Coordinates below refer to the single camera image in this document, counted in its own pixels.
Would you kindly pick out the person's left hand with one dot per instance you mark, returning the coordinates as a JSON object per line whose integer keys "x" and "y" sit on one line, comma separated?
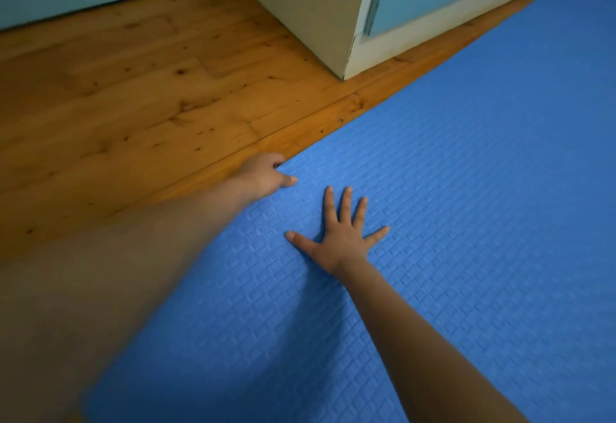
{"x": 260, "y": 176}

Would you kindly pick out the person's right hand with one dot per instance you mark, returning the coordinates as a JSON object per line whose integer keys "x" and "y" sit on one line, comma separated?
{"x": 339, "y": 244}

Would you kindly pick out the person's right little finger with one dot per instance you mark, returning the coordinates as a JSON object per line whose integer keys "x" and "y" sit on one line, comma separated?
{"x": 376, "y": 236}

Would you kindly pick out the person's right thumb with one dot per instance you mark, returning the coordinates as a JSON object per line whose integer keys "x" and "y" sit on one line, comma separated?
{"x": 302, "y": 243}

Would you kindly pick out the person's left thumb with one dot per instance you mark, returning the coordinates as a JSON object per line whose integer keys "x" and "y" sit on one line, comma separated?
{"x": 288, "y": 181}

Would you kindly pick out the person's right middle finger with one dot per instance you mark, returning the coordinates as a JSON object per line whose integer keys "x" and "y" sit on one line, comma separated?
{"x": 345, "y": 205}

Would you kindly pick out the blue textured foam mat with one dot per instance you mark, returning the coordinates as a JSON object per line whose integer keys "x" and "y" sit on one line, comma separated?
{"x": 481, "y": 206}

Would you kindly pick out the person's left forearm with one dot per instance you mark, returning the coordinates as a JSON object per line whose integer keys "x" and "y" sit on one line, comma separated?
{"x": 115, "y": 292}

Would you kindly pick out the person's right forearm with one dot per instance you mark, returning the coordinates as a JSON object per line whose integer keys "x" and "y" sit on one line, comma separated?
{"x": 414, "y": 345}

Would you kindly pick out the white cabinet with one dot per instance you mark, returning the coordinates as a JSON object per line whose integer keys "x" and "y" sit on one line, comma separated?
{"x": 308, "y": 8}

